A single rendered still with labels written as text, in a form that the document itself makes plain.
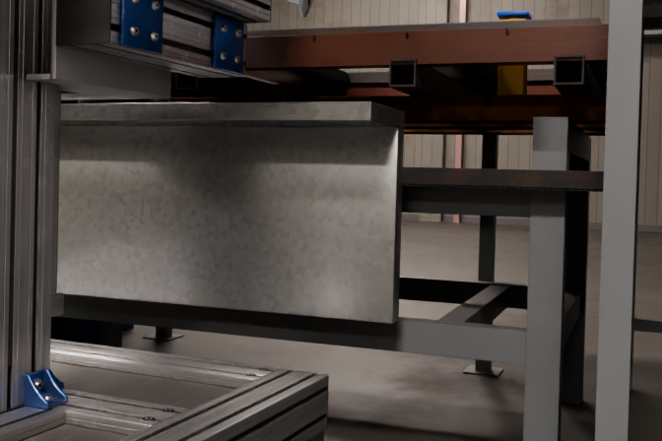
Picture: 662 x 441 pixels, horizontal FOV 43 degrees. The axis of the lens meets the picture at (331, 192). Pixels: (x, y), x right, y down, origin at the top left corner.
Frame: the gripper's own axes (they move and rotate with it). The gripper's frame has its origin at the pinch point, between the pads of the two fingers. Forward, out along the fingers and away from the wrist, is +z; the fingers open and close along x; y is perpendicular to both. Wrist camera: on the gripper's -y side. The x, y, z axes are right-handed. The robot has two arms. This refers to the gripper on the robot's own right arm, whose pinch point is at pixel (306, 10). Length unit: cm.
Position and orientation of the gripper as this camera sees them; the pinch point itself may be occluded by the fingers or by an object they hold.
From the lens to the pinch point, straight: 179.7
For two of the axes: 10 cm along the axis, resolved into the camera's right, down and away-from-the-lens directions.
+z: -0.3, 10.0, 0.4
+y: -9.4, -0.4, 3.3
